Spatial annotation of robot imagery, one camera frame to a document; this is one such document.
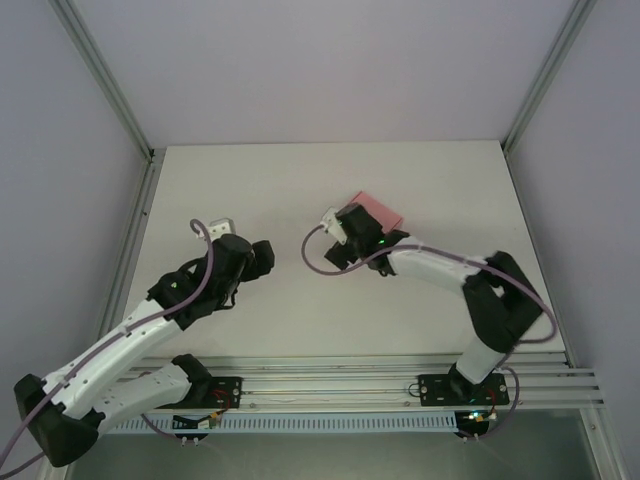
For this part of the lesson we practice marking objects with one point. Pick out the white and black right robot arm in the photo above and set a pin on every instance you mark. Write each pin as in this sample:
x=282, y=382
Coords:
x=430, y=260

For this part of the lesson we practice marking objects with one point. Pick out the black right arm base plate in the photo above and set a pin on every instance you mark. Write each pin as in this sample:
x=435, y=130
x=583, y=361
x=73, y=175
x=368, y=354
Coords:
x=432, y=387

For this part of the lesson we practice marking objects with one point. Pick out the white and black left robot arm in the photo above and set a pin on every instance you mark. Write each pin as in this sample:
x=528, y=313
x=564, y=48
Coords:
x=125, y=345

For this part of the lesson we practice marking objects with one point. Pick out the aluminium frame post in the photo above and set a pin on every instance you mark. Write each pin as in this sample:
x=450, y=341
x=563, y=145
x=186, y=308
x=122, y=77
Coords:
x=100, y=75
x=550, y=75

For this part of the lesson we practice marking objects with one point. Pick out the aluminium side rail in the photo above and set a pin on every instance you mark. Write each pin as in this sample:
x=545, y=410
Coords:
x=142, y=210

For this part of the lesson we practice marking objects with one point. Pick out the grey metal panel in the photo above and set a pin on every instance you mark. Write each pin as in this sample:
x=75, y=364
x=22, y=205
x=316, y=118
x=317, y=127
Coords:
x=325, y=460

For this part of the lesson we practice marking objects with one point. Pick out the pink paper box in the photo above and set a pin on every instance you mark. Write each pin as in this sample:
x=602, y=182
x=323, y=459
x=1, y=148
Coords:
x=382, y=210

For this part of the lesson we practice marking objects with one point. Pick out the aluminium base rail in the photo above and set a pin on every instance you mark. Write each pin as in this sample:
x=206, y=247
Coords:
x=325, y=380

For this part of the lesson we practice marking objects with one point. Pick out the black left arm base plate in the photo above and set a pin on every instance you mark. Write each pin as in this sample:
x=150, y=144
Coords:
x=230, y=387

